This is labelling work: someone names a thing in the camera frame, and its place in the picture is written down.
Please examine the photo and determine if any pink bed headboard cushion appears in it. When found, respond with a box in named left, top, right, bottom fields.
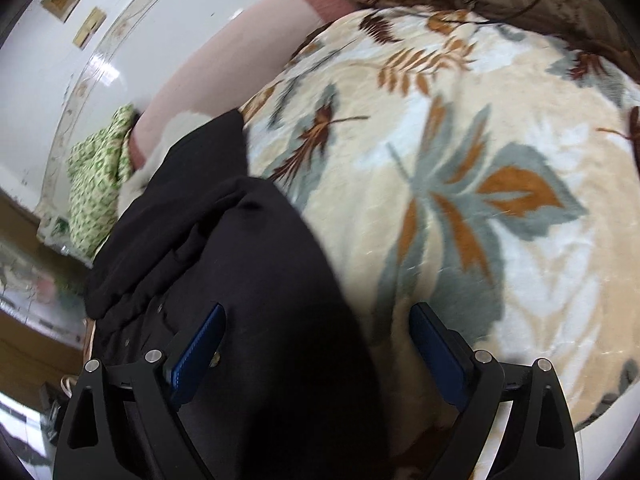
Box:
left=129, top=0, right=355, bottom=169

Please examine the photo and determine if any leaf pattern fleece blanket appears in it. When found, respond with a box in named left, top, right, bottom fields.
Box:
left=242, top=10, right=639, bottom=479

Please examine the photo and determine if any green checkered folded quilt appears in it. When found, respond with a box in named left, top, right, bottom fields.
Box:
left=67, top=104, right=137, bottom=260

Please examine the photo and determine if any dark navy hooded coat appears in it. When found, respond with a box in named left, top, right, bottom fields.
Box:
left=85, top=110, right=390, bottom=479

